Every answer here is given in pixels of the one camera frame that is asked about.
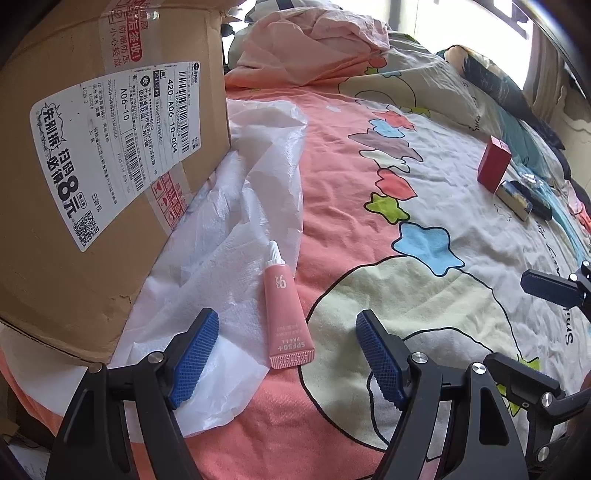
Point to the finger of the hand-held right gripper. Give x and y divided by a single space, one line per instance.
521 376
545 284

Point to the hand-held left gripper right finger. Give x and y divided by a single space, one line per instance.
378 360

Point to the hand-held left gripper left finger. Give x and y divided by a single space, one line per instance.
194 357

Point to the pink cream tube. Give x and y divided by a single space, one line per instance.
284 314

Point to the brown cardboard box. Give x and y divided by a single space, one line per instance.
46 286

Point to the black oblong case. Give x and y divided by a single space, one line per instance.
539 203

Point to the small shiny dark case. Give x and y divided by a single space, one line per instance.
512 201

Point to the clear plastic wrapper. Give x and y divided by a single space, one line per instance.
535 176

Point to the small red box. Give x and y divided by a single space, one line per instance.
493 161

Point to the white plastic bag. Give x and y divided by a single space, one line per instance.
221 221

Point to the dark printed pillow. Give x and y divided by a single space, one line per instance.
498 87

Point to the cartoon print duvet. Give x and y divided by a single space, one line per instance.
461 23

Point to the crumpled pink cloth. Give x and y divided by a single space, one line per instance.
314 41

